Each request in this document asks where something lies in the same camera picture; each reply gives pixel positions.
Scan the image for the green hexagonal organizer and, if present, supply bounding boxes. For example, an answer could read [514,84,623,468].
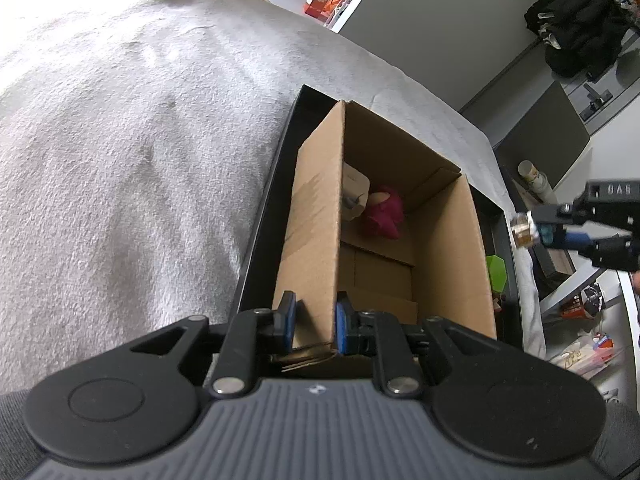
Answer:
[486,255,508,293]

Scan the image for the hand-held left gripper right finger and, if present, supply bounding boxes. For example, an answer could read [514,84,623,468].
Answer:
[336,290,501,398]

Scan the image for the black tray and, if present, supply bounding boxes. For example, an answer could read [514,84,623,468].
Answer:
[235,85,528,356]

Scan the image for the brown cardboard box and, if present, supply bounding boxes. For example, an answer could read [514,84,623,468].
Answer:
[272,100,498,366]

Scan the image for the stack of paper cups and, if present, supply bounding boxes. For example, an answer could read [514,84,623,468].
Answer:
[517,160,556,206]

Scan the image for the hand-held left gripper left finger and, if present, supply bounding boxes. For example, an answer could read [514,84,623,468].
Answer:
[131,290,301,397]

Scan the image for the black door lock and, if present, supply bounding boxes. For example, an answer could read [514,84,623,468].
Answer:
[580,84,615,122]

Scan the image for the grey board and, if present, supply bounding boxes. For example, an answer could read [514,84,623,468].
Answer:
[495,82,591,191]

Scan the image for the black jacket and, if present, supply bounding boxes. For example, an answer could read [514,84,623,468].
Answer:
[524,0,640,81]

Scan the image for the pink plush figurine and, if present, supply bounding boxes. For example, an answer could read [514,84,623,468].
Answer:
[361,185,405,240]

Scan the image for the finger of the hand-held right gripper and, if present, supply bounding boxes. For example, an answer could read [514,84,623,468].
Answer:
[537,227,603,257]
[529,201,591,227]

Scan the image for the white side table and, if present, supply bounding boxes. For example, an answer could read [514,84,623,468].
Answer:
[539,255,640,321]

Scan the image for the beige cube toy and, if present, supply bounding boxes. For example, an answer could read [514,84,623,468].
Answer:
[341,162,371,221]

